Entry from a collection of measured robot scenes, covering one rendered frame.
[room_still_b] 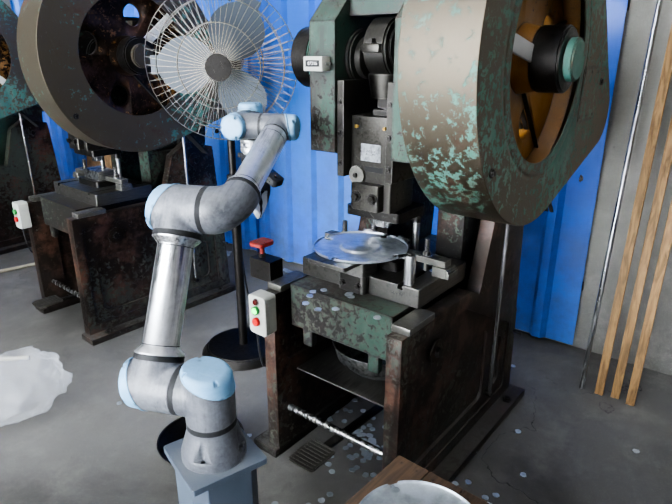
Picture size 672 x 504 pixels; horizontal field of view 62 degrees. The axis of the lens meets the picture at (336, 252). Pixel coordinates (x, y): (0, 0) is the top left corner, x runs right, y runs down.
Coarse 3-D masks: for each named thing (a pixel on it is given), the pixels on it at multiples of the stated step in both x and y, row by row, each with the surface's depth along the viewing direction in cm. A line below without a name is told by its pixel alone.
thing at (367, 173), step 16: (384, 112) 164; (352, 128) 167; (368, 128) 164; (384, 128) 159; (352, 144) 169; (368, 144) 165; (384, 144) 162; (352, 160) 171; (368, 160) 167; (384, 160) 163; (352, 176) 171; (368, 176) 168; (384, 176) 165; (352, 192) 170; (368, 192) 166; (384, 192) 166; (400, 192) 169; (368, 208) 168; (384, 208) 168; (400, 208) 171
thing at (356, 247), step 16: (320, 240) 178; (336, 240) 178; (352, 240) 176; (368, 240) 176; (384, 240) 178; (400, 240) 178; (336, 256) 164; (352, 256) 164; (368, 256) 164; (384, 256) 164
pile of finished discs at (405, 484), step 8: (408, 480) 134; (416, 480) 134; (376, 488) 131; (384, 488) 132; (392, 488) 133; (400, 488) 132; (408, 488) 132; (416, 488) 132; (424, 488) 132; (432, 488) 132; (440, 488) 132; (368, 496) 129; (376, 496) 130; (384, 496) 130; (392, 496) 130; (400, 496) 130; (408, 496) 130; (416, 496) 130; (424, 496) 130; (432, 496) 130; (440, 496) 130; (448, 496) 130; (456, 496) 130
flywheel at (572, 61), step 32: (544, 0) 143; (576, 0) 152; (544, 32) 130; (576, 32) 133; (512, 64) 133; (544, 64) 129; (576, 64) 131; (512, 96) 140; (544, 96) 157; (544, 128) 162
